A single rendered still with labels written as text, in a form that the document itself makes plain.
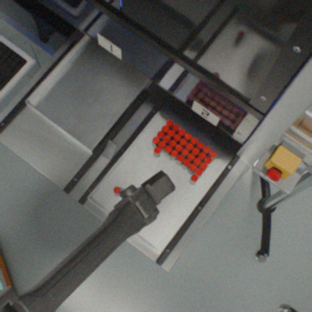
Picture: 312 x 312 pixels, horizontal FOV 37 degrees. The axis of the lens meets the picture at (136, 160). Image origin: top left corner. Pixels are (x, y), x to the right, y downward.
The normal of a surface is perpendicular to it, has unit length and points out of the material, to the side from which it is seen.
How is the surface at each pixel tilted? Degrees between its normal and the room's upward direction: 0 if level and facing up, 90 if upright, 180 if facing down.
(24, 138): 0
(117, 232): 39
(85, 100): 0
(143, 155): 0
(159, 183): 17
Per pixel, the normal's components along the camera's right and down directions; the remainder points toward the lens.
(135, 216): 0.62, -0.37
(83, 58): 0.00, -0.26
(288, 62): -0.61, 0.76
